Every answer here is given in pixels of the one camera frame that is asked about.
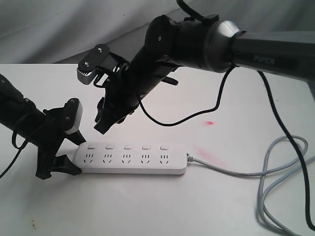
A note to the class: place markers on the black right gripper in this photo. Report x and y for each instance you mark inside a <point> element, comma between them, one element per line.
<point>126,84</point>

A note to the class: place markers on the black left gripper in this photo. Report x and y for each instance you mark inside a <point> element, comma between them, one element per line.
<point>48,139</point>

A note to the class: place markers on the white five-outlet power strip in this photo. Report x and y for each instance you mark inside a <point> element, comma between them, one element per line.
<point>131,158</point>

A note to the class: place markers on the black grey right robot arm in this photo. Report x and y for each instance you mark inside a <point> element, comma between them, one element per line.
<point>212,47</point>

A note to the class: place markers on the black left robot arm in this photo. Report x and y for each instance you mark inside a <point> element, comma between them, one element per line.
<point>19,114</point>

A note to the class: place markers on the grey backdrop cloth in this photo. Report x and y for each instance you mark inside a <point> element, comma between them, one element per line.
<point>61,31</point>

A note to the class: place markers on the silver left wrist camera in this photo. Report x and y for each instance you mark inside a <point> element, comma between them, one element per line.
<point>72,114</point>

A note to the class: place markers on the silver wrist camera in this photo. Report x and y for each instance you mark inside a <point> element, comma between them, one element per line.
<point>87,67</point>
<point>72,114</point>

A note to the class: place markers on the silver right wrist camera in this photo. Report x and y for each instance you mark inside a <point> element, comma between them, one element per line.
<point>87,67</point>

